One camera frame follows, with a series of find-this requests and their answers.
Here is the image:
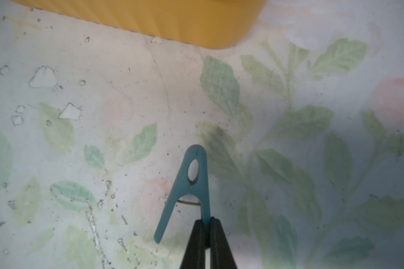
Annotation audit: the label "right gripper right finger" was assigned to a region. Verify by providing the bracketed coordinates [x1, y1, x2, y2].
[209, 217, 237, 269]

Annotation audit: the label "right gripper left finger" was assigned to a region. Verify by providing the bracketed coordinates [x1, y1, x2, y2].
[180, 220, 206, 269]

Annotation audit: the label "teal clothespin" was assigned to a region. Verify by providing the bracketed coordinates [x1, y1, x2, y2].
[154, 145, 211, 244]

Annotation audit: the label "yellow storage box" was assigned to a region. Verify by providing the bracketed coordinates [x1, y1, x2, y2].
[18, 0, 266, 49]

